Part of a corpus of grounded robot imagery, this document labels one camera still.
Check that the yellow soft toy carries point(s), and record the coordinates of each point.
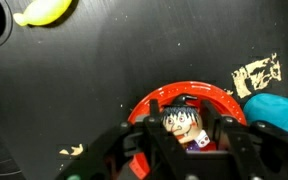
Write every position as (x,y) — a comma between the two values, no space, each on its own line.
(44,11)

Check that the small witch doll figure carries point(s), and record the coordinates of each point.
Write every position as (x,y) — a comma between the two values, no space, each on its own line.
(180,125)

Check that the small torn tape residue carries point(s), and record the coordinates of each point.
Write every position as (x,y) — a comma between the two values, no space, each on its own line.
(74,150)

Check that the red plastic bowl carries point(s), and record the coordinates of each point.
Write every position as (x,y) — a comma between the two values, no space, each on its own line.
(190,88)

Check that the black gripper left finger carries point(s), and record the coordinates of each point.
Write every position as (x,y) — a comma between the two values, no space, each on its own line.
(157,150)

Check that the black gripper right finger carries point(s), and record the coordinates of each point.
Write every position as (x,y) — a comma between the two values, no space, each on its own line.
(240,146)

